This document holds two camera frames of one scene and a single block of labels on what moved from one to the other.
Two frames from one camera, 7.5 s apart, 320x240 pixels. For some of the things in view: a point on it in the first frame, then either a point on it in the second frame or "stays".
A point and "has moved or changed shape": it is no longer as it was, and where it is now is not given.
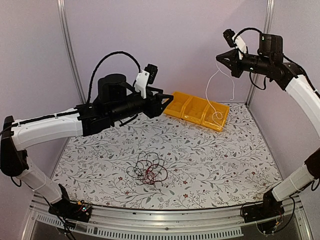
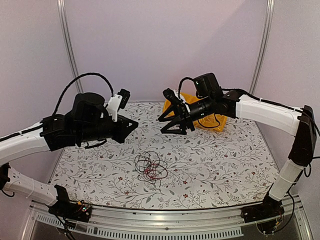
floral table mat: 162,162 stays
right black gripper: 233,64 to 182,114
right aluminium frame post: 268,9 stays
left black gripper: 154,108 to 123,131
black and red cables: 149,169 has moved or changed shape
